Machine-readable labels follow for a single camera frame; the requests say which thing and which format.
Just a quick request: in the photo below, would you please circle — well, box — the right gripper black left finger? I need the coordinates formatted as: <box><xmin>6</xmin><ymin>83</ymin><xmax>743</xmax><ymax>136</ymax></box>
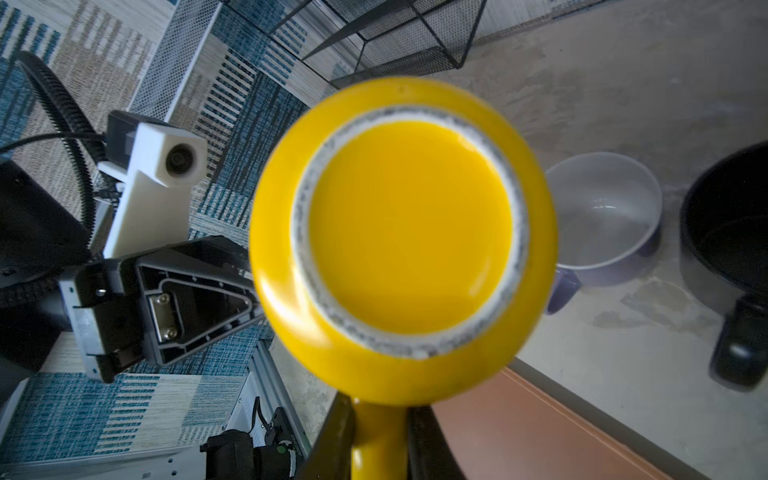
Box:
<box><xmin>296</xmin><ymin>392</ymin><xmax>355</xmax><ymax>480</ymax></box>

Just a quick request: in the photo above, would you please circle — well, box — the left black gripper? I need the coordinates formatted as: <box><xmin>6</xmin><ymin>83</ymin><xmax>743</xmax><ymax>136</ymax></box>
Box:
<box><xmin>59</xmin><ymin>239</ymin><xmax>264</xmax><ymax>383</ymax></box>

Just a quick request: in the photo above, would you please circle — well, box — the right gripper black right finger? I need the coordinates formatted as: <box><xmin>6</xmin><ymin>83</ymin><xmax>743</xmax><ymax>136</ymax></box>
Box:
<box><xmin>407</xmin><ymin>406</ymin><xmax>466</xmax><ymax>480</ymax></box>

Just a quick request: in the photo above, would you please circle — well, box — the yellow mug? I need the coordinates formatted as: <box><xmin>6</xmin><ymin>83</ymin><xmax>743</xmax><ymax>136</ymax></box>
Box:
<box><xmin>249</xmin><ymin>77</ymin><xmax>557</xmax><ymax>479</ymax></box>

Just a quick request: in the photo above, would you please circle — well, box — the purple mug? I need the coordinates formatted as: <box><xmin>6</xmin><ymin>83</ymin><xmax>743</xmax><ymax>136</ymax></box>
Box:
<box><xmin>545</xmin><ymin>152</ymin><xmax>663</xmax><ymax>315</ymax></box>

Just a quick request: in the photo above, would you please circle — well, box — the black mug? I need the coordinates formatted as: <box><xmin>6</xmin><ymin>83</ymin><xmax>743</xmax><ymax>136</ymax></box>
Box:
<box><xmin>679</xmin><ymin>142</ymin><xmax>767</xmax><ymax>391</ymax></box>

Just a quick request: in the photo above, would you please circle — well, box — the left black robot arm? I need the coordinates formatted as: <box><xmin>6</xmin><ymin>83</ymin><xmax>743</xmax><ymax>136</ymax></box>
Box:
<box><xmin>1</xmin><ymin>51</ymin><xmax>264</xmax><ymax>400</ymax></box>

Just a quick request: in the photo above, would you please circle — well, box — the brown plastic tray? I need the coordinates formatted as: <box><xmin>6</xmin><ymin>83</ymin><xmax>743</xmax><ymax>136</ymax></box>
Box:
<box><xmin>433</xmin><ymin>368</ymin><xmax>668</xmax><ymax>479</ymax></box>

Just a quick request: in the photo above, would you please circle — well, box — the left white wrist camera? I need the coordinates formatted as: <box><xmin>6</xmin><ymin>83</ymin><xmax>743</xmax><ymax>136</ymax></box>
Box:
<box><xmin>97</xmin><ymin>110</ymin><xmax>208</xmax><ymax>258</ymax></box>

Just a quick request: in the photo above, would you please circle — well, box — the white wire mesh basket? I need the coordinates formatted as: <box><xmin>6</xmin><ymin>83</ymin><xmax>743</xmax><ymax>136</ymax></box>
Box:
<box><xmin>128</xmin><ymin>0</ymin><xmax>222</xmax><ymax>123</ymax></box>

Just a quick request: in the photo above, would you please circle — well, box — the black wire shelf rack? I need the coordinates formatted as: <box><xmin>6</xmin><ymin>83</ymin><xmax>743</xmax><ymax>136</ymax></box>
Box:
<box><xmin>216</xmin><ymin>1</ymin><xmax>486</xmax><ymax>91</ymax></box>

